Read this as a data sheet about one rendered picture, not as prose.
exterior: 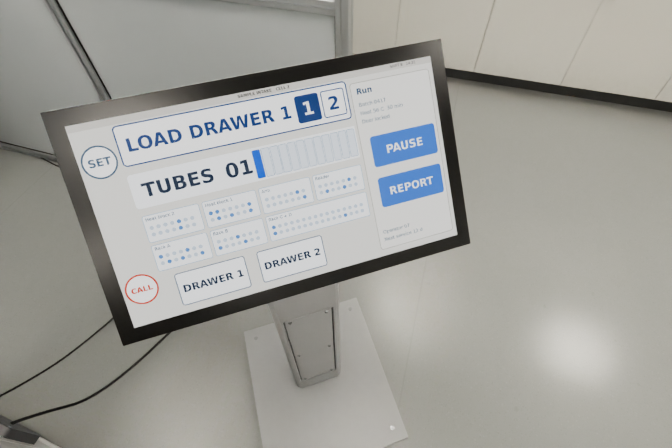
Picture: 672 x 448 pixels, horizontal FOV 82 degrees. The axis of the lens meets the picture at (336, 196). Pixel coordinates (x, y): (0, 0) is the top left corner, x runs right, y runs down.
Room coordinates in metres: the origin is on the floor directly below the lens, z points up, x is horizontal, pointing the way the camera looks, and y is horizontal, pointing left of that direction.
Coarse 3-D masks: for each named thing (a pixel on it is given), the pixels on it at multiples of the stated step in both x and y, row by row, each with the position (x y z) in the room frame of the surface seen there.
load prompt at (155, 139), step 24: (264, 96) 0.42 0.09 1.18; (288, 96) 0.43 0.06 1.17; (312, 96) 0.43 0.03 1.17; (336, 96) 0.44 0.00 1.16; (144, 120) 0.38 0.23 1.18; (168, 120) 0.38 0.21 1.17; (192, 120) 0.39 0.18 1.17; (216, 120) 0.39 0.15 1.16; (240, 120) 0.40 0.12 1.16; (264, 120) 0.40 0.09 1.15; (288, 120) 0.41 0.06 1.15; (312, 120) 0.41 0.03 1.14; (336, 120) 0.42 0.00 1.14; (120, 144) 0.36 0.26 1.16; (144, 144) 0.36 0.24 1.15; (168, 144) 0.36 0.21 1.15; (192, 144) 0.37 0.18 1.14; (216, 144) 0.37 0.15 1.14
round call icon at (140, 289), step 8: (144, 272) 0.25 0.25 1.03; (152, 272) 0.25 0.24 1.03; (120, 280) 0.24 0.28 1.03; (128, 280) 0.24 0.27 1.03; (136, 280) 0.24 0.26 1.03; (144, 280) 0.24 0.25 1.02; (152, 280) 0.24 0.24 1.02; (128, 288) 0.23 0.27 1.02; (136, 288) 0.23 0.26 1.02; (144, 288) 0.23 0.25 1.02; (152, 288) 0.23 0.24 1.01; (160, 288) 0.24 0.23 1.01; (128, 296) 0.22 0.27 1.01; (136, 296) 0.23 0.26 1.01; (144, 296) 0.23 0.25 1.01; (152, 296) 0.23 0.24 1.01; (160, 296) 0.23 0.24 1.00; (128, 304) 0.22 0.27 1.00; (136, 304) 0.22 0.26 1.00; (144, 304) 0.22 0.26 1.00
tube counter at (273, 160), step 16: (352, 128) 0.41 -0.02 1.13; (272, 144) 0.38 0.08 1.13; (288, 144) 0.39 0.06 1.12; (304, 144) 0.39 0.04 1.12; (320, 144) 0.39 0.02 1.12; (336, 144) 0.40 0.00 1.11; (352, 144) 0.40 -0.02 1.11; (224, 160) 0.36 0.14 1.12; (240, 160) 0.36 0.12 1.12; (256, 160) 0.37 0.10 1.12; (272, 160) 0.37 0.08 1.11; (288, 160) 0.37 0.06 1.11; (304, 160) 0.37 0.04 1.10; (320, 160) 0.38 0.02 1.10; (336, 160) 0.38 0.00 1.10; (240, 176) 0.35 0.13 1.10; (256, 176) 0.35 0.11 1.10; (272, 176) 0.35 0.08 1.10
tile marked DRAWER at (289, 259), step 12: (300, 240) 0.30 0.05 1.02; (312, 240) 0.30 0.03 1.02; (264, 252) 0.28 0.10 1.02; (276, 252) 0.28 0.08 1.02; (288, 252) 0.29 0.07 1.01; (300, 252) 0.29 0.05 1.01; (312, 252) 0.29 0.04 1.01; (324, 252) 0.29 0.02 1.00; (264, 264) 0.27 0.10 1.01; (276, 264) 0.27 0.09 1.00; (288, 264) 0.27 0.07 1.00; (300, 264) 0.28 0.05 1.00; (312, 264) 0.28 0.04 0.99; (324, 264) 0.28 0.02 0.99; (264, 276) 0.26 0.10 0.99; (276, 276) 0.26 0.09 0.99; (288, 276) 0.26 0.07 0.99
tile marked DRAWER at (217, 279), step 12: (216, 264) 0.26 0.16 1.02; (228, 264) 0.27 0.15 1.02; (240, 264) 0.27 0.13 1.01; (180, 276) 0.25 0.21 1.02; (192, 276) 0.25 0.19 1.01; (204, 276) 0.25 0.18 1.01; (216, 276) 0.25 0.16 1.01; (228, 276) 0.25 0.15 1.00; (240, 276) 0.26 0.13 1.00; (180, 288) 0.24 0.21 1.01; (192, 288) 0.24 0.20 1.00; (204, 288) 0.24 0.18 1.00; (216, 288) 0.24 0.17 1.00; (228, 288) 0.24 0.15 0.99; (240, 288) 0.24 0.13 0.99; (192, 300) 0.23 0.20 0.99; (204, 300) 0.23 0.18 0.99
